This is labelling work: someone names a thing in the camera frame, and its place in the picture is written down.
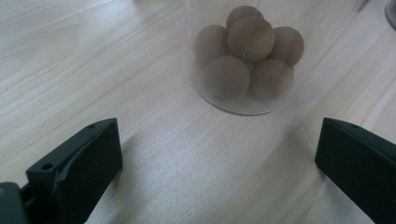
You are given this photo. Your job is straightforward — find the tan cup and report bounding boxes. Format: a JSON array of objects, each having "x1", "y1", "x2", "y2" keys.
[{"x1": 183, "y1": 0, "x2": 301, "y2": 116}]

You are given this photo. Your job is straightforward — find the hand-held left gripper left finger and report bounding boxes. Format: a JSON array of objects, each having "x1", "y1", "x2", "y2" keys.
[{"x1": 21, "y1": 118, "x2": 123, "y2": 224}]

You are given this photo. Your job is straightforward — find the pile of wooden balls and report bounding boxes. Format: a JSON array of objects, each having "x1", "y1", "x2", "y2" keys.
[{"x1": 193, "y1": 5, "x2": 305, "y2": 102}]

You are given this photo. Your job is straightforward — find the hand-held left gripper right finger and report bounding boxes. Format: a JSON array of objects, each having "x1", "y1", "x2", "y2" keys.
[{"x1": 315, "y1": 117, "x2": 396, "y2": 224}]

